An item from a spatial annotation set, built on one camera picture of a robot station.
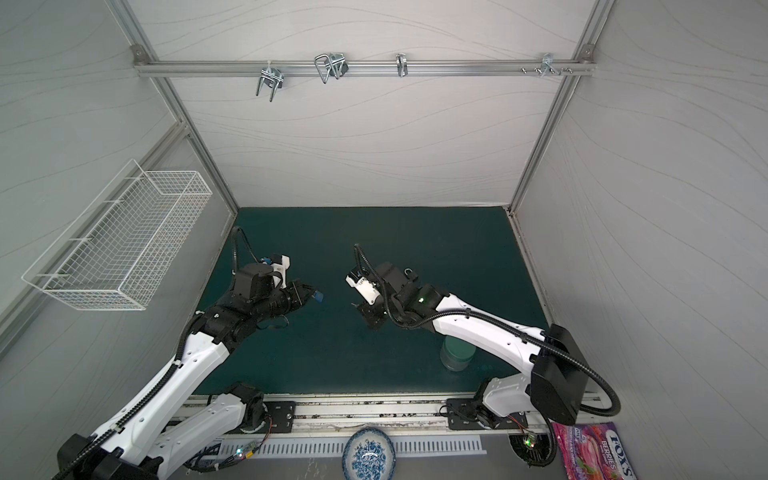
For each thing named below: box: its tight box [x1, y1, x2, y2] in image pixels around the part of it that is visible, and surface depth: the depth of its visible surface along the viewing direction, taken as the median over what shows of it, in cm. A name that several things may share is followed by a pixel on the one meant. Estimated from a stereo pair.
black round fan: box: [508, 433, 551, 466], surface depth 74 cm
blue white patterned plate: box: [342, 427, 396, 480], surface depth 69 cm
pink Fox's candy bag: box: [552, 421, 638, 480], surface depth 69 cm
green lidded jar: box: [440, 336, 477, 372], surface depth 76 cm
